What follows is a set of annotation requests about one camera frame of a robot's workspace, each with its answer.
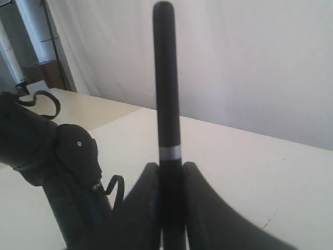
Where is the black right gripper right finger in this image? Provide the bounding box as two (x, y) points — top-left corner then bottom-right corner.
(183, 162), (294, 249)

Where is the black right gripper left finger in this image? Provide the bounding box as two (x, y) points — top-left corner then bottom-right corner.
(70, 163), (161, 249)

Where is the black paintbrush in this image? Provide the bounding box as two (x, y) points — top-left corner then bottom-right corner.
(153, 1), (186, 249)

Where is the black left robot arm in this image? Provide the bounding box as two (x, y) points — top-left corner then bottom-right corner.
(1, 92), (111, 247)

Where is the brown cardboard box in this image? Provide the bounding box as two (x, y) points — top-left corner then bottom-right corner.
(22, 60), (65, 90)

